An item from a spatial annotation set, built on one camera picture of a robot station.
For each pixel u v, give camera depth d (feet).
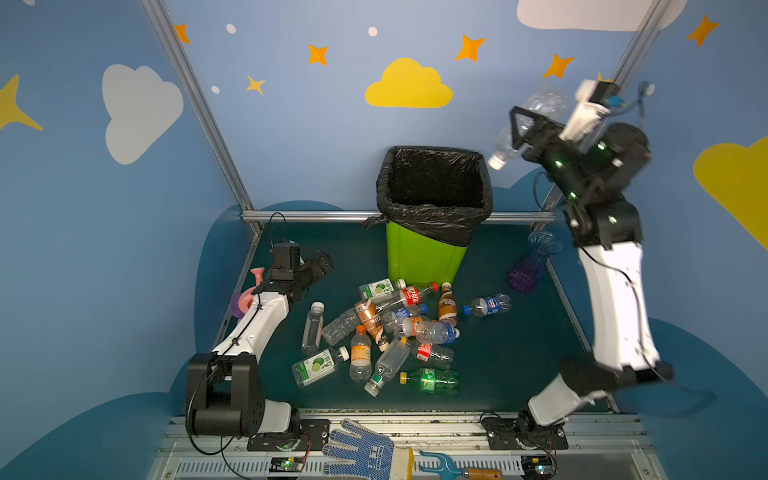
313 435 2.42
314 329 2.85
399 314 2.98
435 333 2.88
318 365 2.69
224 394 1.37
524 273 3.14
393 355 2.78
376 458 2.31
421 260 3.18
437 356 2.70
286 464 2.32
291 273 2.18
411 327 2.85
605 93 1.42
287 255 2.17
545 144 1.61
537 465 2.35
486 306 3.07
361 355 2.71
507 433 2.45
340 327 2.93
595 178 1.36
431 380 2.57
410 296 3.13
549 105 1.64
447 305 3.05
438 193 3.25
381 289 3.23
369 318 2.84
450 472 2.30
